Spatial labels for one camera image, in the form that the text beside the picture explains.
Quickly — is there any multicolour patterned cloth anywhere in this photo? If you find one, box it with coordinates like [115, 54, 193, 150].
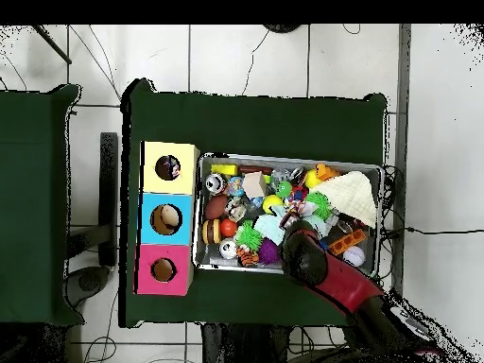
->
[285, 196, 317, 219]

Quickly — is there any mint green cloth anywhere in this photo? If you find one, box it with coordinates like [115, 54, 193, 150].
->
[252, 213, 331, 246]

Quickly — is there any large polka dot napkin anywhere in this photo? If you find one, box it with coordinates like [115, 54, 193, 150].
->
[155, 154, 182, 182]

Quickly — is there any shallow clear mesh bin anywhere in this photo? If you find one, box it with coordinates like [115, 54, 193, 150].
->
[192, 151, 385, 280]

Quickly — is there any wooden box with three holes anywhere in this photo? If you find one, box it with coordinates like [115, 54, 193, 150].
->
[133, 141, 200, 297]

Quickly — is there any purple spiky toy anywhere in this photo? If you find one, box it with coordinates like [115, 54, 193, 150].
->
[258, 237, 282, 266]

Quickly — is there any green spiky ball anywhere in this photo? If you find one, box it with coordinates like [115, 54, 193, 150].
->
[233, 220, 264, 252]

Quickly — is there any white baseball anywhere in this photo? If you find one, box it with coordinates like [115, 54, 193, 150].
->
[342, 246, 367, 268]

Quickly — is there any cream knitted cloth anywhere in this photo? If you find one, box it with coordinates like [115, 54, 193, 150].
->
[309, 170, 378, 229]

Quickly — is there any plush tiger toy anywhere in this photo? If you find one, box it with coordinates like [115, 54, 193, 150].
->
[236, 244, 260, 267]

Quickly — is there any plain wooden cube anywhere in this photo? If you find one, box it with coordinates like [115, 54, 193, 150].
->
[242, 170, 268, 199]

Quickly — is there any orange ball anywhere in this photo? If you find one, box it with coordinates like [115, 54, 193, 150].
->
[219, 217, 238, 238]

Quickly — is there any toy hamburger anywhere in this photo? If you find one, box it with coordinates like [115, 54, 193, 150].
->
[201, 217, 223, 246]

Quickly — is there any large dark green tablecloth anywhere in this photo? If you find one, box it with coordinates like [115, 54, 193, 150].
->
[119, 78, 389, 336]

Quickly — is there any black stand bar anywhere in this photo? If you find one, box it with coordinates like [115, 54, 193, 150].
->
[98, 131, 119, 268]

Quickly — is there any dark green side tablecloth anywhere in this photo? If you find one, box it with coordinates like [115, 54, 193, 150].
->
[0, 83, 85, 327]

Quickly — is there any black metal rod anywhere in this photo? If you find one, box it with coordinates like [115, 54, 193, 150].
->
[31, 24, 73, 65]

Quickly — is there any black power cable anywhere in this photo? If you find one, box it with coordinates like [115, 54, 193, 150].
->
[381, 225, 484, 240]

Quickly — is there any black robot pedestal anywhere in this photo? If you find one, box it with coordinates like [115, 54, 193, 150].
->
[201, 322, 293, 363]

